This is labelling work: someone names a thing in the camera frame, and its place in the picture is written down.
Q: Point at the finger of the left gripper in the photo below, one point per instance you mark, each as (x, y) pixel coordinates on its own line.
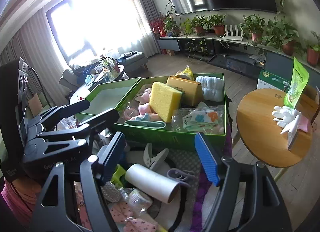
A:
(92, 126)
(50, 118)

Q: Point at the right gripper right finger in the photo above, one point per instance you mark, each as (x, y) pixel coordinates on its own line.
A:
(223, 173)

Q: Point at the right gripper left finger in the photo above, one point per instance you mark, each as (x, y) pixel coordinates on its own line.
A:
(95, 171)

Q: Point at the yellow green sponge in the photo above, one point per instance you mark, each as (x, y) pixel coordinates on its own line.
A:
(164, 100)

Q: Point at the steel wool scrubber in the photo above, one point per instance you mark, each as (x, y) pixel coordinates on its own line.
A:
(111, 193)

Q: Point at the green box lid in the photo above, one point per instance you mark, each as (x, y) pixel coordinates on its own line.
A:
(103, 96)

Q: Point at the round wooden side table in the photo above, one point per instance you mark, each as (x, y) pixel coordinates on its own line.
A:
(262, 136)

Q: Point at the packaged baby socks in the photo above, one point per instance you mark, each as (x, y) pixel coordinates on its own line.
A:
(207, 121)

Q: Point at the white paper roll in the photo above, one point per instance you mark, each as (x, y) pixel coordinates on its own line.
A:
(154, 184)

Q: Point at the round glass coffee table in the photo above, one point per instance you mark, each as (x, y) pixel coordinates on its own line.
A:
(100, 82)

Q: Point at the pink plush toy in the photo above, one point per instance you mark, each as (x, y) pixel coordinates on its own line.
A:
(144, 108)

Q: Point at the green box tray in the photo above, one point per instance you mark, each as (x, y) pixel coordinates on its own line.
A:
(172, 135)

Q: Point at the yellow cardboard box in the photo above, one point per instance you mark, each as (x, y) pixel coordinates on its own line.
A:
(192, 90)

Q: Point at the white rubber glove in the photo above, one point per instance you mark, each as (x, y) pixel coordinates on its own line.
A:
(284, 115)

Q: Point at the white folded towel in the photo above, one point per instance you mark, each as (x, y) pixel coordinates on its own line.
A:
(212, 88)

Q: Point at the grey ottoman stool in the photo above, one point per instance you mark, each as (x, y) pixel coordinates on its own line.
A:
(134, 62)

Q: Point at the green printed carton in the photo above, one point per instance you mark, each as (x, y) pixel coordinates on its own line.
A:
(268, 80)

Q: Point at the grey tv cabinet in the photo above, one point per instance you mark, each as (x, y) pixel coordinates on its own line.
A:
(237, 56)

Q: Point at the green snack bag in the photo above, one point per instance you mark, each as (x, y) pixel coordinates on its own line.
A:
(299, 80)

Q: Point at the white wifi router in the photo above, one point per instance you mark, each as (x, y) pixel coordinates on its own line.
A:
(232, 32)

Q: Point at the terracotta potted plant centre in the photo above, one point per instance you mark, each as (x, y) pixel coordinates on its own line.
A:
(217, 22)

